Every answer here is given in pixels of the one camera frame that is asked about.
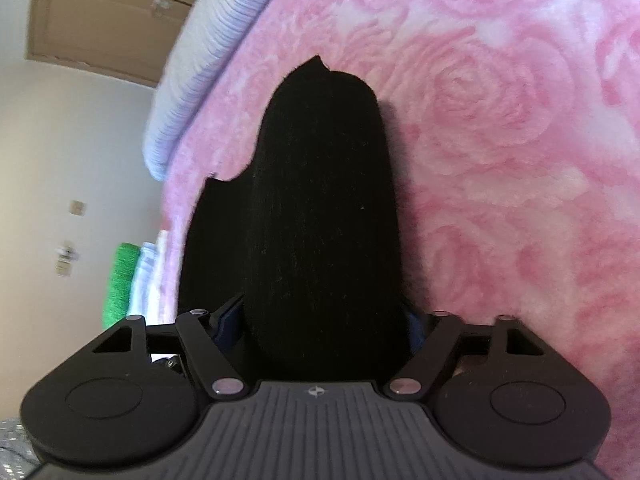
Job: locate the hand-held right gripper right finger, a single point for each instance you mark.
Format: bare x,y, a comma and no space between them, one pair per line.
414,332

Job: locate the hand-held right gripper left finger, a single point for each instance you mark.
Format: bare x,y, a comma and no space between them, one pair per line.
227,327

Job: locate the black knit sweater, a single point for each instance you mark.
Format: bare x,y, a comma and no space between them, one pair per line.
320,210

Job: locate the white folded cloth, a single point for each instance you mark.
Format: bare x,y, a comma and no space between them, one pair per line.
145,280
162,270

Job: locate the green knit cloth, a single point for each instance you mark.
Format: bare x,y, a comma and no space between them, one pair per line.
120,285

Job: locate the pink floral blanket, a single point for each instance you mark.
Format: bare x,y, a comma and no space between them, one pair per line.
500,110

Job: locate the grey patterned cloth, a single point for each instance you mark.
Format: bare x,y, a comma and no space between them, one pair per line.
12,442

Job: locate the lavender striped duvet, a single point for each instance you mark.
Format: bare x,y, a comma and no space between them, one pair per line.
200,60

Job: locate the brown wooden door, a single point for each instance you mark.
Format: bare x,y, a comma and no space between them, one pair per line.
110,25

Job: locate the wall switch and socket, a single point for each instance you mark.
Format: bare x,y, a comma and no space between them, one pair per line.
64,269

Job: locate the small brown wall switch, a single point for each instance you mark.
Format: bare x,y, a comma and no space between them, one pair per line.
76,207

